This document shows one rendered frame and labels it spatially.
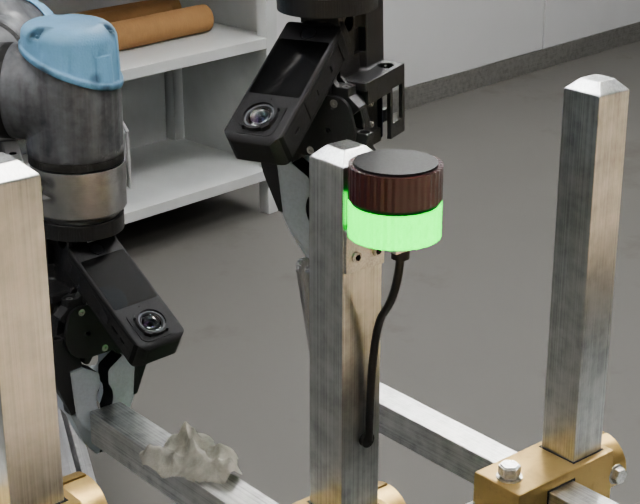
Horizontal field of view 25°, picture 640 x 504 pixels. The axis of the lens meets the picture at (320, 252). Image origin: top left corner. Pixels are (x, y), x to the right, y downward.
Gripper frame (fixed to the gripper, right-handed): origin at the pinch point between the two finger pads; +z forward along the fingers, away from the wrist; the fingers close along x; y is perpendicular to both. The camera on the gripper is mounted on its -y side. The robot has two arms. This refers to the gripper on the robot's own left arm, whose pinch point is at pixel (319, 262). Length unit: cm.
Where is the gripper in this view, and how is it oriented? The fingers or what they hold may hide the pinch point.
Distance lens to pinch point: 107.6
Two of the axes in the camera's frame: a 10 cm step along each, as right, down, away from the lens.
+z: 0.3, 9.2, 3.8
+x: -8.7, -1.7, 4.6
